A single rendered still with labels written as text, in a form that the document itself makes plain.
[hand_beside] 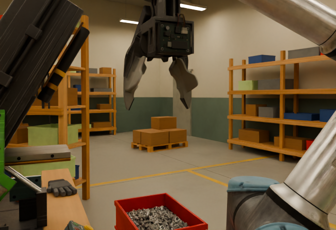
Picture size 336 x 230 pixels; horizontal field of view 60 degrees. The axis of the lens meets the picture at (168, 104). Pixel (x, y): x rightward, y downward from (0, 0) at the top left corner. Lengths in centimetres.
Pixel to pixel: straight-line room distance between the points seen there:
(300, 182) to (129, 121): 1025
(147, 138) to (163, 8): 642
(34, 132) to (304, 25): 335
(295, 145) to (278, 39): 242
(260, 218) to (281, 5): 42
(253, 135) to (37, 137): 467
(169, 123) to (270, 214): 707
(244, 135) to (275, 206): 646
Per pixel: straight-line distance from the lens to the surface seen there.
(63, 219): 110
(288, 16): 68
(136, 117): 1081
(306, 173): 56
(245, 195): 66
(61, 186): 137
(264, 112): 652
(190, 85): 52
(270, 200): 56
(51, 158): 100
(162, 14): 47
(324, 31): 70
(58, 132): 353
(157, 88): 1120
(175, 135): 723
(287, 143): 628
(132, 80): 49
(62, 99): 340
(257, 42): 751
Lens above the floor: 131
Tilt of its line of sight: 2 degrees down
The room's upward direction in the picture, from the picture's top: straight up
